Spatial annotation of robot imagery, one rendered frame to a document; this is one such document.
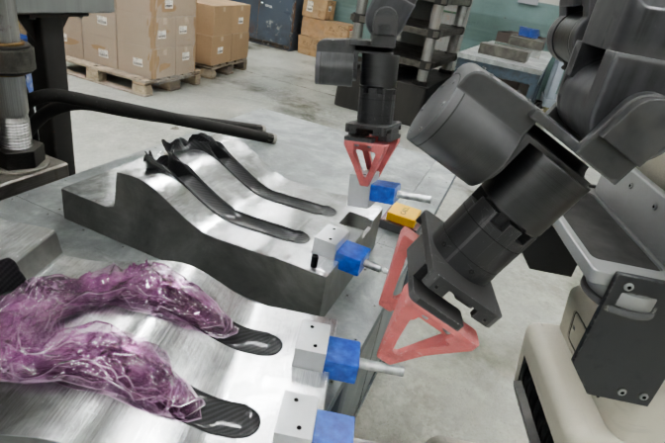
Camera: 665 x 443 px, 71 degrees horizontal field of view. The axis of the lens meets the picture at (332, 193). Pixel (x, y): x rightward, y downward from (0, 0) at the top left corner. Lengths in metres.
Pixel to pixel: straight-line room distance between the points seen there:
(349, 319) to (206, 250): 0.24
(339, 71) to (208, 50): 4.59
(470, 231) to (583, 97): 0.12
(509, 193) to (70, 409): 0.40
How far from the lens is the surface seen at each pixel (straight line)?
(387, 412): 1.70
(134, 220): 0.82
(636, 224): 0.67
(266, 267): 0.69
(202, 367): 0.55
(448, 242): 0.37
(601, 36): 0.36
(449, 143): 0.32
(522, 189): 0.35
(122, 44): 4.69
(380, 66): 0.72
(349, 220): 0.84
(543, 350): 0.82
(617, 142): 0.33
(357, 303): 0.77
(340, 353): 0.58
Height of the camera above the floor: 1.27
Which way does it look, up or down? 25 degrees down
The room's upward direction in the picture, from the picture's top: 10 degrees clockwise
